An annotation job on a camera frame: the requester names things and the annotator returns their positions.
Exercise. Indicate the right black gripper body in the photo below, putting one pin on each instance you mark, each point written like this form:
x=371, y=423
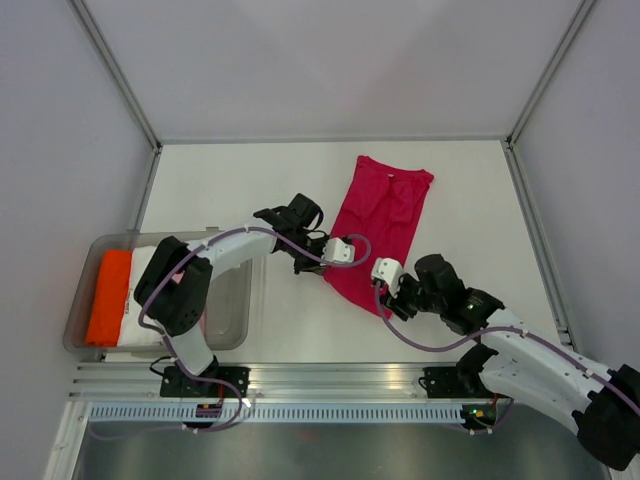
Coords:
x=410, y=298

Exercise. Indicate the orange rolled t shirt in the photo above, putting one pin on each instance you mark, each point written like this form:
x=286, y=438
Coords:
x=111, y=292

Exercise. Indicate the aluminium frame post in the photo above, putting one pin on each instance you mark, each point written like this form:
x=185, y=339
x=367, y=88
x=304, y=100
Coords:
x=569, y=36
x=109, y=61

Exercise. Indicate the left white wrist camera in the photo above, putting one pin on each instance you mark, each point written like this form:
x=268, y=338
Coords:
x=338, y=252

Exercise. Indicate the left aluminium frame post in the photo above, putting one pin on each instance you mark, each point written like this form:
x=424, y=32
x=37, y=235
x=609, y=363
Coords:
x=109, y=61

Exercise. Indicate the aluminium mounting rail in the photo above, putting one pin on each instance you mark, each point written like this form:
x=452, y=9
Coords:
x=286, y=383

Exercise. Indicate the magenta t shirt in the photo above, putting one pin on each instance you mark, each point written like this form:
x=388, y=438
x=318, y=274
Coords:
x=384, y=204

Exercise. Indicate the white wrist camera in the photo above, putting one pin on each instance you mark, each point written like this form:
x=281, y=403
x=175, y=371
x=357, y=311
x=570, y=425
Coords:
x=338, y=252
x=388, y=272

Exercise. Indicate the clear plastic bin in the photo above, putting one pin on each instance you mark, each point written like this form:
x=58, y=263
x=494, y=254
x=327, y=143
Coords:
x=227, y=304

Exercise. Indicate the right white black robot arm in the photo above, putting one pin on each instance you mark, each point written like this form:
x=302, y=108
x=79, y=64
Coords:
x=598, y=404

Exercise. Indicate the pink rolled t shirt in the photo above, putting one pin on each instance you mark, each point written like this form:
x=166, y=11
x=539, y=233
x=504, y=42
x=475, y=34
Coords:
x=204, y=325

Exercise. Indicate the white slotted cable duct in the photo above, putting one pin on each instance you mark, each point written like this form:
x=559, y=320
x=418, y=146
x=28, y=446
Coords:
x=281, y=413

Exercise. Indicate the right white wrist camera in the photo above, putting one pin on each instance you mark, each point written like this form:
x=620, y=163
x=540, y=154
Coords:
x=388, y=272

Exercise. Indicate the right aluminium frame post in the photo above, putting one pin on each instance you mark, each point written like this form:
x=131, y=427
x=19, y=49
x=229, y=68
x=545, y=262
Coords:
x=569, y=36

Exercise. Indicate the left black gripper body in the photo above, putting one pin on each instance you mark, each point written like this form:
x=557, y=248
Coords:
x=304, y=262

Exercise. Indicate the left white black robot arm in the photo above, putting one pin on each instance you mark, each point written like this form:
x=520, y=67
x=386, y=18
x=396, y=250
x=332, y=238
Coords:
x=174, y=287

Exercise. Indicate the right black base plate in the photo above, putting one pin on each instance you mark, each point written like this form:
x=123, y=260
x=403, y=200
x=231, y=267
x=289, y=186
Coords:
x=442, y=382

